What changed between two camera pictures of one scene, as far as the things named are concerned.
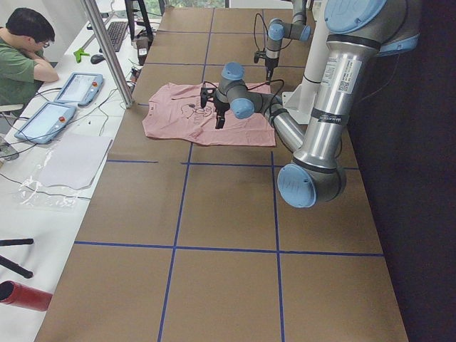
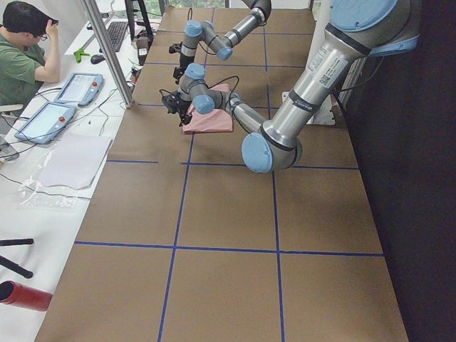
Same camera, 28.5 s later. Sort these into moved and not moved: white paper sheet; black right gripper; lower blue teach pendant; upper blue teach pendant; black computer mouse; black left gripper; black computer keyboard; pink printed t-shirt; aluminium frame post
Moved: black left gripper; black right gripper; pink printed t-shirt
Not moved: aluminium frame post; white paper sheet; upper blue teach pendant; black computer mouse; black computer keyboard; lower blue teach pendant
